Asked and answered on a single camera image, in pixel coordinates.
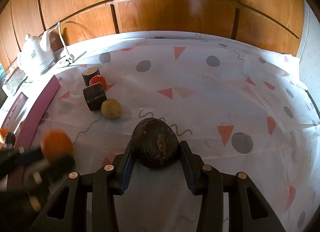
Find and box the orange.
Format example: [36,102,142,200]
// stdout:
[0,127,9,140]
[41,129,74,163]

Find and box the dark round avocado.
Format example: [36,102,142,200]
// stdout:
[130,118,179,170]

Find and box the yellow-green round fruit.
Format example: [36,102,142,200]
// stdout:
[101,99,122,119]

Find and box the dark log piece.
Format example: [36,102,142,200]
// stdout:
[83,82,107,112]

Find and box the red tomato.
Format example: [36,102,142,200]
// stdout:
[89,75,107,91]

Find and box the dark elongated avocado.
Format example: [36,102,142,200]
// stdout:
[4,132,16,149]

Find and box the pink rimmed white tray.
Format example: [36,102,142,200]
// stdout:
[1,75,60,150]

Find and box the glittery tissue box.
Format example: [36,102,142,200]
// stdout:
[2,67,27,96]

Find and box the patterned white tablecloth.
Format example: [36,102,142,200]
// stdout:
[0,30,320,232]

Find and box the white ceramic electric kettle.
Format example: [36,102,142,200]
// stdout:
[17,31,55,77]

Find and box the upright wooden log piece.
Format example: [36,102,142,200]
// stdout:
[81,67,100,86]

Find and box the white kettle power cable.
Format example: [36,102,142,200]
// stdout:
[51,22,75,63]

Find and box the wooden wall cabinet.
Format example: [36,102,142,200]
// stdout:
[1,0,304,70]

